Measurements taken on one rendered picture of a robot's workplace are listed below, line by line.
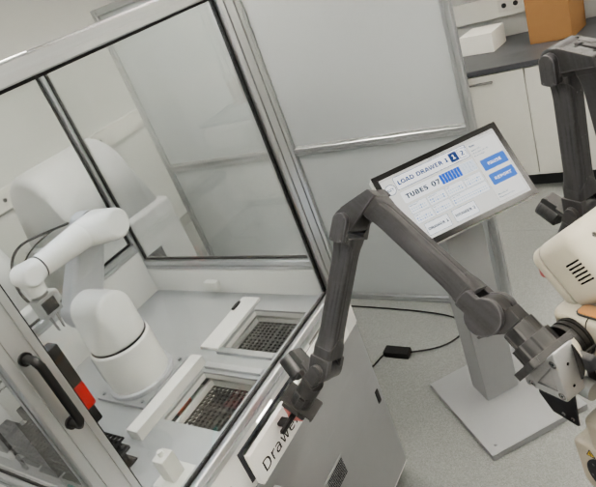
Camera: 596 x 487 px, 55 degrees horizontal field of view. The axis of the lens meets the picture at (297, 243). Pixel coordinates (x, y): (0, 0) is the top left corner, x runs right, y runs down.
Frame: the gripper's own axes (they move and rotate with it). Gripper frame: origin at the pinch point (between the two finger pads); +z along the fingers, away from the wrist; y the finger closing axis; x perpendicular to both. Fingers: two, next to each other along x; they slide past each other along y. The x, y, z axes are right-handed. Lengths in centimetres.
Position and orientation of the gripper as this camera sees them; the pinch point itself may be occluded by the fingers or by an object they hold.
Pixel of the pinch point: (293, 415)
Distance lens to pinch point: 166.4
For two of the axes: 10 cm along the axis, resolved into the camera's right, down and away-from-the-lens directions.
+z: -2.6, 6.6, 7.1
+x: -5.0, 5.3, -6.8
